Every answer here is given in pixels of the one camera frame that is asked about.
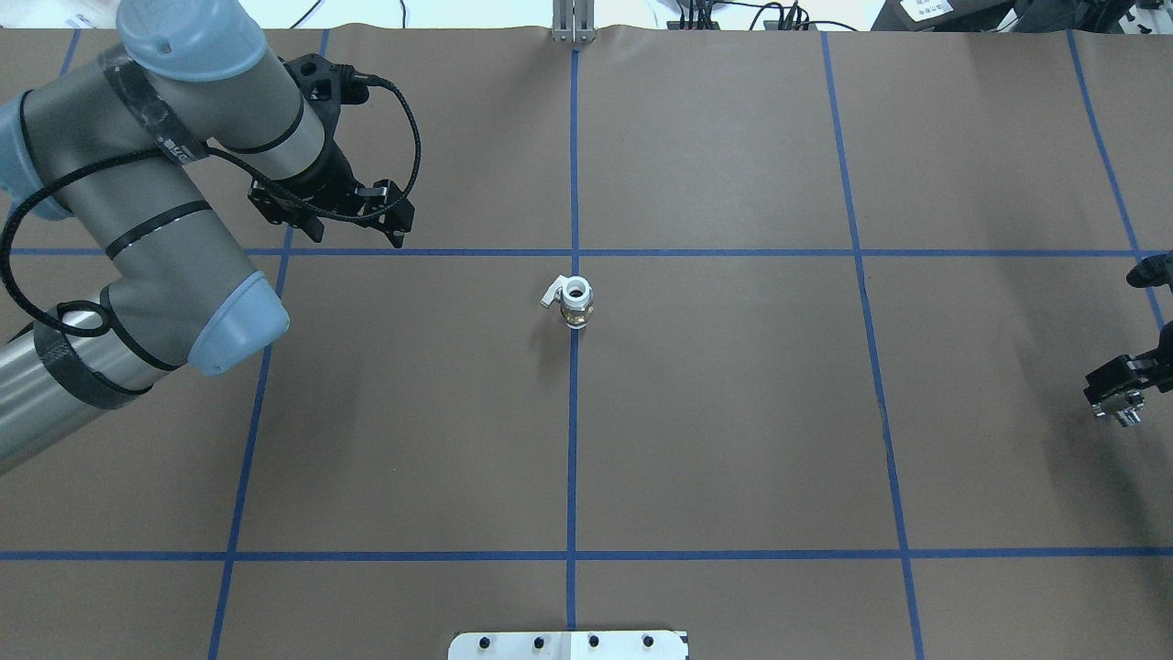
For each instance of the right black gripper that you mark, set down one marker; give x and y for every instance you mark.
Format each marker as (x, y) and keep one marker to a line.
(1156, 363)

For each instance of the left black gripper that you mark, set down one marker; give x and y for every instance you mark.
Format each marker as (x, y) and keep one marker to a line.
(328, 173)

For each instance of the chrome pipe fitting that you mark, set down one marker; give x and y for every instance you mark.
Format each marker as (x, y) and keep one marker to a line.
(1123, 406)

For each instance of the white brass PPR valve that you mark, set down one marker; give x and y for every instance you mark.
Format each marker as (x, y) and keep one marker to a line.
(573, 296)

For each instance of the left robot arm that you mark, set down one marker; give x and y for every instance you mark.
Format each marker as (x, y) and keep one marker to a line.
(109, 145)

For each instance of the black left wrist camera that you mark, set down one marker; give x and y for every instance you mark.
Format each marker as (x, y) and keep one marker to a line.
(325, 82)

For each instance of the aluminium frame post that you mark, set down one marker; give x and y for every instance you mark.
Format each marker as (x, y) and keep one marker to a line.
(574, 22)

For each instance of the white camera mast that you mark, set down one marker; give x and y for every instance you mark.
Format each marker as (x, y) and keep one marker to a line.
(618, 644)

